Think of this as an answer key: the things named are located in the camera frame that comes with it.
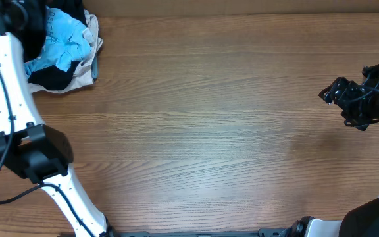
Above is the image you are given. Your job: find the black t-shirt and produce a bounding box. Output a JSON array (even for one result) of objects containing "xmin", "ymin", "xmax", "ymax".
[{"xmin": 20, "ymin": 0, "xmax": 47, "ymax": 62}]

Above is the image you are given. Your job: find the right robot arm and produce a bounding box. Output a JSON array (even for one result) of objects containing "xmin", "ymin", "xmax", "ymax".
[{"xmin": 279, "ymin": 64, "xmax": 379, "ymax": 237}]

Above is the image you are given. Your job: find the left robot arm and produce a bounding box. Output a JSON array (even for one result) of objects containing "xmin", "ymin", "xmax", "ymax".
[{"xmin": 0, "ymin": 0, "xmax": 116, "ymax": 236}]

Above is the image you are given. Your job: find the beige garment in pile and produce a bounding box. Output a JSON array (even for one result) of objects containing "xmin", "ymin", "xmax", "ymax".
[{"xmin": 28, "ymin": 10, "xmax": 103, "ymax": 94}]

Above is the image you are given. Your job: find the black garment in pile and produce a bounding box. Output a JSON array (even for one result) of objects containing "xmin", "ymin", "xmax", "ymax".
[{"xmin": 28, "ymin": 0, "xmax": 88, "ymax": 91}]

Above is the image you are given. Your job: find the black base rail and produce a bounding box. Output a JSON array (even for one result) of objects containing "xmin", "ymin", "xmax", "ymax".
[{"xmin": 116, "ymin": 228, "xmax": 291, "ymax": 237}]

